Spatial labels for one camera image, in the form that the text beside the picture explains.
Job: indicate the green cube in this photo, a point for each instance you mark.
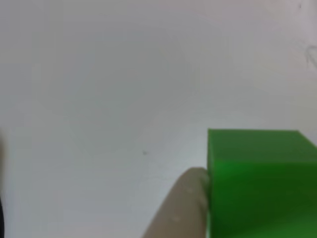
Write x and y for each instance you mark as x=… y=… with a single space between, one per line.
x=262 y=188

